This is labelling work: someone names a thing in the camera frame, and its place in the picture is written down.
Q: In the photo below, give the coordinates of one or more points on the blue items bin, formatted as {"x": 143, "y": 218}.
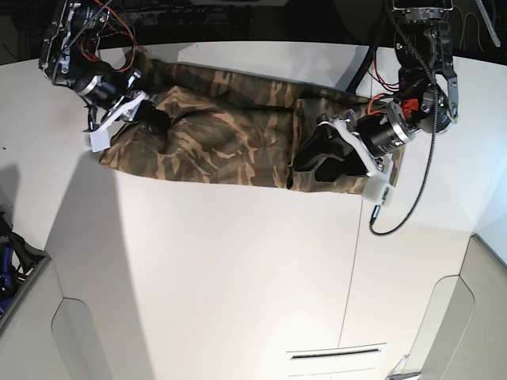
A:
{"x": 18, "y": 261}

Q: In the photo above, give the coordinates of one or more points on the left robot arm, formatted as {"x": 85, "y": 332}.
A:
{"x": 426, "y": 88}

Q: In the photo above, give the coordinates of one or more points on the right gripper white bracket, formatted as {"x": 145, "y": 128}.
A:
{"x": 110, "y": 97}

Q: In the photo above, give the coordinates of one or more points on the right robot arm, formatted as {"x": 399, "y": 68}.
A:
{"x": 69, "y": 59}

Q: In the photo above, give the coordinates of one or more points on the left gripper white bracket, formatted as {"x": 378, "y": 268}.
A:
{"x": 349, "y": 146}

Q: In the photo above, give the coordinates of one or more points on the black power strip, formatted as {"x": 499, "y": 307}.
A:
{"x": 166, "y": 17}

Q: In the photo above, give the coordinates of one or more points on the camouflage T-shirt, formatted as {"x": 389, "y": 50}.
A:
{"x": 228, "y": 127}

